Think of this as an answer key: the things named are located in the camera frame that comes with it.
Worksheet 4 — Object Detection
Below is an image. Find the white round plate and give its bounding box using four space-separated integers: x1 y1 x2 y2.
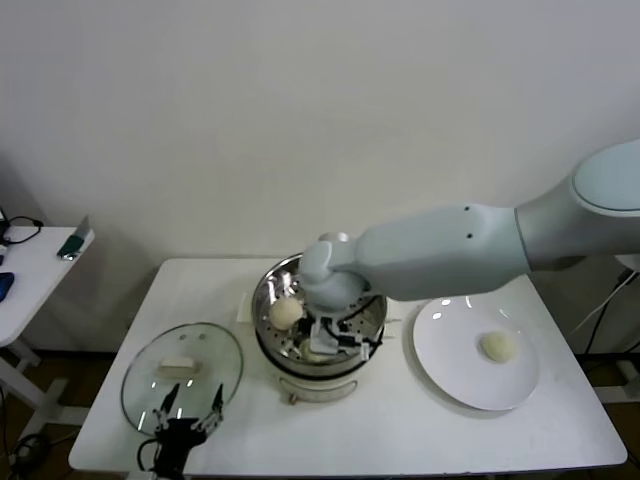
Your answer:
412 294 542 412

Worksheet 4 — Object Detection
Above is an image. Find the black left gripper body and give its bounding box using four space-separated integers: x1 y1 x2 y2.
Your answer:
152 417 209 477

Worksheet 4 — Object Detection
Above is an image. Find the perforated steel steamer basket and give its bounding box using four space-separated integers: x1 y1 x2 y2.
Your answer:
251 250 388 379

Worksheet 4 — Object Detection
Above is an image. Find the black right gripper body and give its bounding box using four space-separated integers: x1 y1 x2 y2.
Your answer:
329 313 375 351

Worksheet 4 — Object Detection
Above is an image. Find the thin black hanging cable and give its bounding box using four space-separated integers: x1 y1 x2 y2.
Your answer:
584 294 619 374

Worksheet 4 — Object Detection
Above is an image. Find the black floor cable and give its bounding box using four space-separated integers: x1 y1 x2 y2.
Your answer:
0 387 51 474

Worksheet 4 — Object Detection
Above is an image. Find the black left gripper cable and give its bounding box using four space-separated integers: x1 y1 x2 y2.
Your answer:
136 437 159 472

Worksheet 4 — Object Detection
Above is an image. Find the white side table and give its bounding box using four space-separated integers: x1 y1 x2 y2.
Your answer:
0 227 96 441

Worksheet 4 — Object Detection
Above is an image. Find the green and grey tool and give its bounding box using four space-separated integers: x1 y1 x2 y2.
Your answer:
58 216 96 262

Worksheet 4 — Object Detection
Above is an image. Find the glass lid with cream handle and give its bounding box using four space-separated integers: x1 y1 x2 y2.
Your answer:
120 322 245 435

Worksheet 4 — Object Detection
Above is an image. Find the white metal stand foot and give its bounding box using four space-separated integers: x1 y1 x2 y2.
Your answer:
594 359 640 404

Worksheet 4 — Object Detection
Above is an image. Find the white steamed baozi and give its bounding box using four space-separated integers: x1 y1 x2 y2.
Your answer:
298 340 335 364
479 330 519 364
269 297 305 331

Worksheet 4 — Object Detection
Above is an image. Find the cream electric cooker pot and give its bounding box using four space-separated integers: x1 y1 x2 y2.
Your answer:
235 289 405 405

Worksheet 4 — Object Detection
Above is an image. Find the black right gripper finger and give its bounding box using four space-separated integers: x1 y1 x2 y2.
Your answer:
355 338 385 362
285 335 310 360

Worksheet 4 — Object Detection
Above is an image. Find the white power cable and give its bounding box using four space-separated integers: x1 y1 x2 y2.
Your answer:
571 279 640 337

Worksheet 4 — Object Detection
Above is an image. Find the black cable on side table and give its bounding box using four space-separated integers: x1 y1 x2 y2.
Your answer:
0 215 44 246

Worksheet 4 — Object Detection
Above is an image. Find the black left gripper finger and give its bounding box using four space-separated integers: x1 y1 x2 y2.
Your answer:
193 382 225 431
151 382 181 429

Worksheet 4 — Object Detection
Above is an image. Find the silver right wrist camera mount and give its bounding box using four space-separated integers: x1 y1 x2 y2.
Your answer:
308 318 342 354

